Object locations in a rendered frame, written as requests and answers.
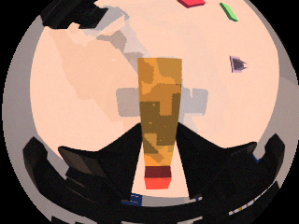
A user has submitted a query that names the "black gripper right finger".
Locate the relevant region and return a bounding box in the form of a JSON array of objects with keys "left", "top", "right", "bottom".
[{"left": 176, "top": 123, "right": 258, "bottom": 200}]

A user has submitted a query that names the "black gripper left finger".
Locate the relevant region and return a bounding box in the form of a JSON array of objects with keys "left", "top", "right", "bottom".
[{"left": 57, "top": 122, "right": 142, "bottom": 203}]

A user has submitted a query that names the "red flat bar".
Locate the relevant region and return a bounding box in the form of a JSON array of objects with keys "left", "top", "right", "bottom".
[{"left": 176, "top": 0, "right": 206, "bottom": 8}]

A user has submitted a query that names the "green rectangular block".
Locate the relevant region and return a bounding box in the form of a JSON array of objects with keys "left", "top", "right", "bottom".
[{"left": 220, "top": 3, "right": 238, "bottom": 22}]

